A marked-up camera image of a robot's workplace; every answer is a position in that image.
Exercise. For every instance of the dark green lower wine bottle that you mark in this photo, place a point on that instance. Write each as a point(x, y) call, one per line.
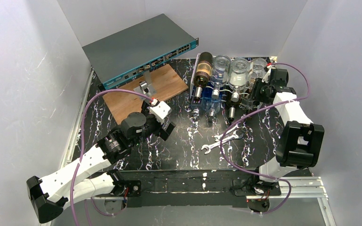
point(232, 109)

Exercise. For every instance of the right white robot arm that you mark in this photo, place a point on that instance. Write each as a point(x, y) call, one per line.
point(300, 141)

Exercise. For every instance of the white wire wine rack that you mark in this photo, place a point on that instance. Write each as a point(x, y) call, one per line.
point(226, 88)

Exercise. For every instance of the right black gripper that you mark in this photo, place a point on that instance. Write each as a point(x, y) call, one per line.
point(259, 92)

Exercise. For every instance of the small silver wrench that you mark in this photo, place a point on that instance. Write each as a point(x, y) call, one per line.
point(235, 127)

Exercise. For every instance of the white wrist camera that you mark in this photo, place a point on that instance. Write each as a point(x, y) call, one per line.
point(160, 109)
point(268, 69)

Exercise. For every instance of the clear bottle white cap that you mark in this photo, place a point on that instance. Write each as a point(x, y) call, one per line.
point(238, 77)

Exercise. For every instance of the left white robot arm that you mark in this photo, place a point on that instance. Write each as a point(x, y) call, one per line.
point(52, 194)

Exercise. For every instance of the dark wine bottle gold label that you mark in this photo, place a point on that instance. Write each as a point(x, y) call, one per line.
point(202, 73)

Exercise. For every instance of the silver metal stand bracket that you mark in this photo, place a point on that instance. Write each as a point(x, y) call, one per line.
point(145, 86)

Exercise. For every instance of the wooden board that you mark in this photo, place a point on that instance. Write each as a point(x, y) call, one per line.
point(165, 83)

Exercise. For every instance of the clear liquor bottle black cap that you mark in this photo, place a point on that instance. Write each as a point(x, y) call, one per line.
point(257, 71)

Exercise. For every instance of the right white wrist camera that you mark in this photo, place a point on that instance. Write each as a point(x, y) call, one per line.
point(268, 69)

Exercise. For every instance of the grey network switch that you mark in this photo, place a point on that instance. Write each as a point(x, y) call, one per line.
point(126, 55)

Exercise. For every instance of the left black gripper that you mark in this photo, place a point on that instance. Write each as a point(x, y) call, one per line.
point(161, 129)

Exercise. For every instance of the large silver wrench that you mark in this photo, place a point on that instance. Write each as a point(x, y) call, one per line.
point(237, 134)

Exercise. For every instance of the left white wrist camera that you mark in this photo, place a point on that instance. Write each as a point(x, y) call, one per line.
point(160, 109)

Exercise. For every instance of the black base frame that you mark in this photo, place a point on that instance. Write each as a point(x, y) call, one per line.
point(226, 187)

